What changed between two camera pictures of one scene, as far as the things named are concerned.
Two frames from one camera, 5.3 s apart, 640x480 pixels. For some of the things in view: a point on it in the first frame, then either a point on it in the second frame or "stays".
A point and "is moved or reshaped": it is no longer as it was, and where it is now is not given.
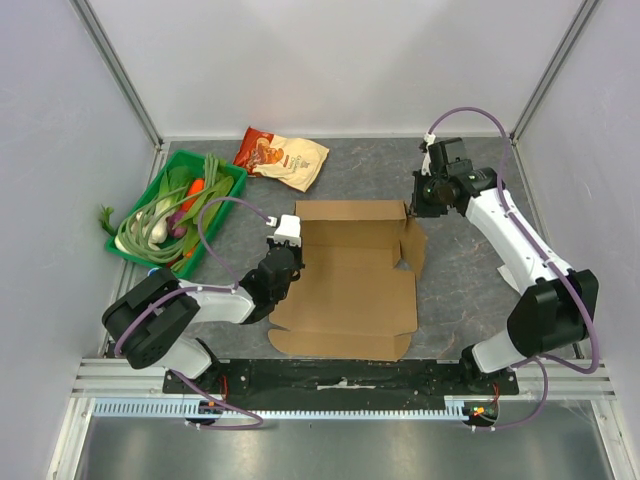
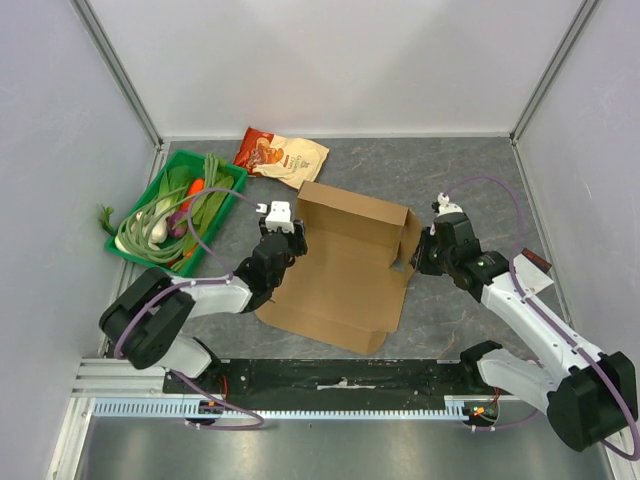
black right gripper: x=419 y=195 to x=429 y=251
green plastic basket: x=171 y=226 stays
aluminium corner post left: x=93 y=26 stays
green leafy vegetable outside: x=106 y=211 stays
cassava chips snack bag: x=290 y=160 stays
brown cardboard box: x=354 y=296 is moved or reshaped
